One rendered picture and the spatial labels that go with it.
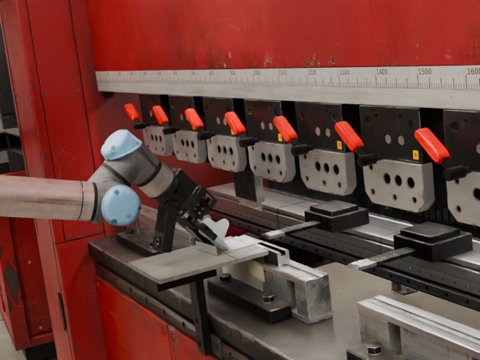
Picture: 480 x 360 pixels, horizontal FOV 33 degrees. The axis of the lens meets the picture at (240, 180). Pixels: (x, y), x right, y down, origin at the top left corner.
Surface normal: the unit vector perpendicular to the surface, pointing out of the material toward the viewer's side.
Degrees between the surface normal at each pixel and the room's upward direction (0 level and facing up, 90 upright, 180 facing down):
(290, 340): 0
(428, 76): 90
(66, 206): 103
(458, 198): 90
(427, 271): 90
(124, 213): 90
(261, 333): 0
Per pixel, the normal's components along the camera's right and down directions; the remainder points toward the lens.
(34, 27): 0.47, 0.11
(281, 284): -0.87, 0.19
